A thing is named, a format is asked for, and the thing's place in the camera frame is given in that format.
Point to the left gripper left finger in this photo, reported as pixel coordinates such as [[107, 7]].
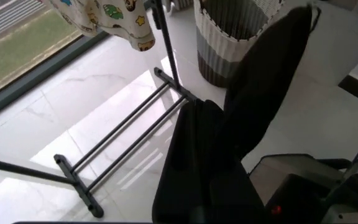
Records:
[[179, 174]]

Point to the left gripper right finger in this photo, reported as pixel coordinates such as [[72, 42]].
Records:
[[235, 193]]

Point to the black garment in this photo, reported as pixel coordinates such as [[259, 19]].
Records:
[[259, 87]]

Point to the cream printed garment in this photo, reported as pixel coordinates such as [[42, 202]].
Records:
[[113, 15]]

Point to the black clothes rack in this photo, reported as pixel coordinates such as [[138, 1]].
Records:
[[129, 130]]

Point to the white laundry basket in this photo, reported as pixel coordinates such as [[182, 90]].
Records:
[[219, 43]]

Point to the window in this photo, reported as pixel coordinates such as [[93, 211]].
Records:
[[36, 74]]

